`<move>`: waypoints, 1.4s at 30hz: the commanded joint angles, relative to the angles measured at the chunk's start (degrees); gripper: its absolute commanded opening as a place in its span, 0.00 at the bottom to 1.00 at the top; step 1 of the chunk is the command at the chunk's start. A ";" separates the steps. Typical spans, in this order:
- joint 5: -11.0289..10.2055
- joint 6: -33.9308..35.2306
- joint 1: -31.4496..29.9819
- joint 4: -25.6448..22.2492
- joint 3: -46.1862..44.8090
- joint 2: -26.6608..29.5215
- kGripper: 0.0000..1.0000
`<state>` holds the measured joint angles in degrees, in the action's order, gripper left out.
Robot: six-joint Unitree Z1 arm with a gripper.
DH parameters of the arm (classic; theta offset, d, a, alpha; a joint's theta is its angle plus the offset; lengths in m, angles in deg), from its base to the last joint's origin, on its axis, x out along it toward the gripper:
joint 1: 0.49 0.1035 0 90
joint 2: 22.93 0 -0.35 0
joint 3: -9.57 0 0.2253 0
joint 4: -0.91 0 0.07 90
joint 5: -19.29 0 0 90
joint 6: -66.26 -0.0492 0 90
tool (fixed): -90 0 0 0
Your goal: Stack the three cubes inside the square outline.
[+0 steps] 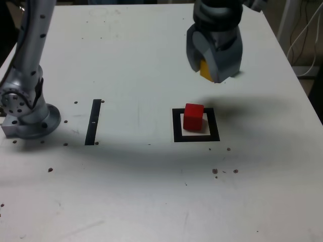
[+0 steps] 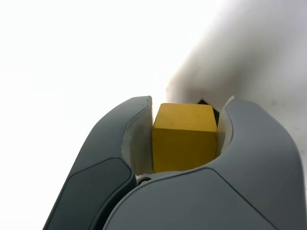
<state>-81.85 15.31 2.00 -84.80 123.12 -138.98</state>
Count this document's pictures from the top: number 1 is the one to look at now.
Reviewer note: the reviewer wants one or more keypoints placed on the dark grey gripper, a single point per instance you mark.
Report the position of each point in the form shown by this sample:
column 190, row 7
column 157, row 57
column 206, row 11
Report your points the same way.
column 224, row 37

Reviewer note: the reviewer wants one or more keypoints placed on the red cube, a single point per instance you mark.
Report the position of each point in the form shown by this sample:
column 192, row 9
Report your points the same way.
column 193, row 117

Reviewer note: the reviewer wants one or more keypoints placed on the black tape strip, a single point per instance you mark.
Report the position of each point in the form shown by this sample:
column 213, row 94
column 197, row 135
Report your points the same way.
column 93, row 123

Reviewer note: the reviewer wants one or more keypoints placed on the white frame post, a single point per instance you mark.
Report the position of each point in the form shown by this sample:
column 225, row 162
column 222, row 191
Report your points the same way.
column 285, row 17

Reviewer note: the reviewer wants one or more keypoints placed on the yellow cube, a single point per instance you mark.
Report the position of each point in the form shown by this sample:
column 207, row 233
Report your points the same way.
column 205, row 70

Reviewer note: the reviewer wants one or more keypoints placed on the black tape square outline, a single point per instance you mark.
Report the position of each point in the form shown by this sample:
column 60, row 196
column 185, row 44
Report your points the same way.
column 176, row 128

